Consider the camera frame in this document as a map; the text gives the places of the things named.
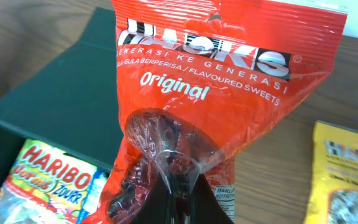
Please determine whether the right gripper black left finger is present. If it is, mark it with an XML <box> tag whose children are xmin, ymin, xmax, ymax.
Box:
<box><xmin>138</xmin><ymin>177</ymin><xmax>175</xmax><ymax>224</ymax></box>

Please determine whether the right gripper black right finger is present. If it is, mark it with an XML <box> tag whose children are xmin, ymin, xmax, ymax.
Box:
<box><xmin>193</xmin><ymin>174</ymin><xmax>234</xmax><ymax>224</ymax></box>

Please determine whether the Haribo Worms Zourr bag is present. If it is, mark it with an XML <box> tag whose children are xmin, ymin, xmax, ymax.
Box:
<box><xmin>0</xmin><ymin>139</ymin><xmax>98</xmax><ymax>224</ymax></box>

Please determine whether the red Hacks candy bag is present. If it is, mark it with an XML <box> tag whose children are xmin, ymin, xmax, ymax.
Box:
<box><xmin>85</xmin><ymin>0</ymin><xmax>347</xmax><ymax>223</ymax></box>

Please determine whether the dark green box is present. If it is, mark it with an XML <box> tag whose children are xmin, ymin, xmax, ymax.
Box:
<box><xmin>0</xmin><ymin>7</ymin><xmax>122</xmax><ymax>186</ymax></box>

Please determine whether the yellow Hacks candy bag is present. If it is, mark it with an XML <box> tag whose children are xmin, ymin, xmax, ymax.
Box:
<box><xmin>304</xmin><ymin>121</ymin><xmax>358</xmax><ymax>224</ymax></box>

